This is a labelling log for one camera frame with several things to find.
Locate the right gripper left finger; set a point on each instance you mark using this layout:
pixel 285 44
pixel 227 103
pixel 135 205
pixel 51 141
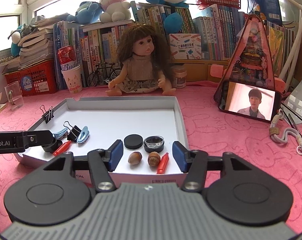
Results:
pixel 99 163

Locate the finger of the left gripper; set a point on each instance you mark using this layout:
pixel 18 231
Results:
pixel 39 138

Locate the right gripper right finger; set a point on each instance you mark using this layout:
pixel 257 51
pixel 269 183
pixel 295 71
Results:
pixel 196 163

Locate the black round lid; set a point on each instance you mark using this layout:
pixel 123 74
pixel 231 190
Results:
pixel 53 146

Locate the red small tube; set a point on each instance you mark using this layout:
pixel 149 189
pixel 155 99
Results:
pixel 63 148
pixel 163 164

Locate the dark brown acorn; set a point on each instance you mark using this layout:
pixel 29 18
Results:
pixel 154 159

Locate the blue clip left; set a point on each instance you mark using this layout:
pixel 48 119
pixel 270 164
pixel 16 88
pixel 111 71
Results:
pixel 60 134

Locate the blue clip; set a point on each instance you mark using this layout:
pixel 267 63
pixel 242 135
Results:
pixel 83 136
pixel 60 134

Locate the black binder clip on edge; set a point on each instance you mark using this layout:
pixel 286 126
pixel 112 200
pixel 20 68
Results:
pixel 47 114

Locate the black binder clip in tray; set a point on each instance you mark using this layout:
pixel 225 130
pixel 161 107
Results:
pixel 73 131

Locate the blue clip right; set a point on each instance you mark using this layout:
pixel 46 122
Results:
pixel 83 136

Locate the pink bunny-print table cloth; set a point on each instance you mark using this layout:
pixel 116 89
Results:
pixel 207 129

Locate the light brown acorn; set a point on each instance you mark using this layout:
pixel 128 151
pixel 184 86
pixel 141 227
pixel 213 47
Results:
pixel 135 158

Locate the white cardboard box tray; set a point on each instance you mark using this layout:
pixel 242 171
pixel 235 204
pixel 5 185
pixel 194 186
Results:
pixel 112 118

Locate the black round disc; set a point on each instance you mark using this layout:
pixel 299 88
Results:
pixel 133 141

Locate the black glass-top jar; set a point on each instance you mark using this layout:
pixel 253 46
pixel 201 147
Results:
pixel 154 143

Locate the clear acrylic block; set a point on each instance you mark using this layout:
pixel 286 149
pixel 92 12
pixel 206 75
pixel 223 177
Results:
pixel 14 95

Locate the red plastic crate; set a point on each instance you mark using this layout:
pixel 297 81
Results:
pixel 35 80

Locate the white cat paper cup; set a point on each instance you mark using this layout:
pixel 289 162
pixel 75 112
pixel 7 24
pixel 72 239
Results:
pixel 73 80

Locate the red white beer can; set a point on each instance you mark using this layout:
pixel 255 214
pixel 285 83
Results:
pixel 67 57

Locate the smartphone playing video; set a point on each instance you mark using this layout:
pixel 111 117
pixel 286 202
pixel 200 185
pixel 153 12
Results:
pixel 249 101

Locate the miniature black bicycle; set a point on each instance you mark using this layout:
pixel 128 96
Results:
pixel 103 74

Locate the small brown-lid jar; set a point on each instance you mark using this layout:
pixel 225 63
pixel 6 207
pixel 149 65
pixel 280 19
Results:
pixel 179 76

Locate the stack of books on crate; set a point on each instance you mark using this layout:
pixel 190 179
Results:
pixel 30 43

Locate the long-haired doll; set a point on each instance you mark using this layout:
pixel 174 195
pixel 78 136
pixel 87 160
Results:
pixel 145 63

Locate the pink triangular miniature house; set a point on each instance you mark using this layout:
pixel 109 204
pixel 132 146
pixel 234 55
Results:
pixel 251 62

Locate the coloured pencil box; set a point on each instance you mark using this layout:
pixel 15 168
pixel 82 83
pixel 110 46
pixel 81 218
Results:
pixel 185 46

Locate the clear plastic folder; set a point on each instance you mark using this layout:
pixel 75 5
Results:
pixel 299 99

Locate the small blue plush toy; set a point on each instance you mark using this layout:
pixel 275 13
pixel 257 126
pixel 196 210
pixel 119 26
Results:
pixel 87 13

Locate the pink white bunny plush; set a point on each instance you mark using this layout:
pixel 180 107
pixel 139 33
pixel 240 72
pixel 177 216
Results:
pixel 114 10

